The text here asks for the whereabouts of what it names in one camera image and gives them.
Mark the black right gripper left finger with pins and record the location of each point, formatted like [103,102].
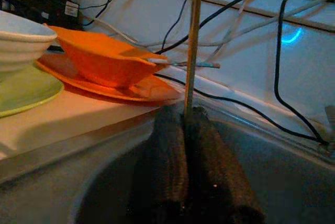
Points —
[165,161]

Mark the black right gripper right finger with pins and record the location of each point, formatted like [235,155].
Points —
[214,171]

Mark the brown wooden chopstick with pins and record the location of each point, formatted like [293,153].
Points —
[194,38]

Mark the white bowl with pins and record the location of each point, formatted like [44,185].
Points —
[21,46]

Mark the stainless steel sink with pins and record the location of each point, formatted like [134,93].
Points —
[274,182]

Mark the orange plate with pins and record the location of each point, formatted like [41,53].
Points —
[146,90]

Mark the blue tipped chopstick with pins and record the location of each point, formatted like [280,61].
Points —
[206,65]

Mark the orange bowl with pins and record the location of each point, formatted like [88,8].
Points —
[104,59]

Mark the green plate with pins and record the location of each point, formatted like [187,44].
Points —
[26,93]

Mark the black power adapter box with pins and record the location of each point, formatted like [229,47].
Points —
[55,6]

